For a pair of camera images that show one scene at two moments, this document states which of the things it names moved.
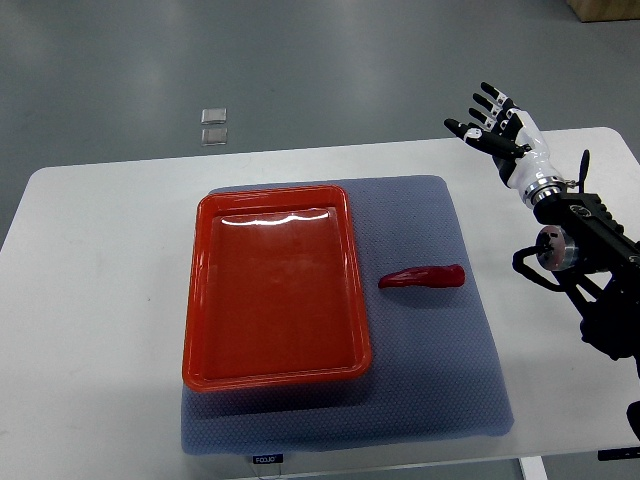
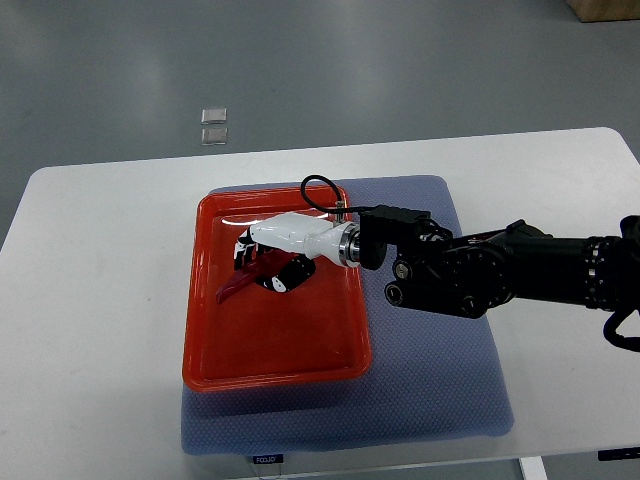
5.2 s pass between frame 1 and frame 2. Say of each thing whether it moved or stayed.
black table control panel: stayed
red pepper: moved
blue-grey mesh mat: stayed
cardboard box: stayed
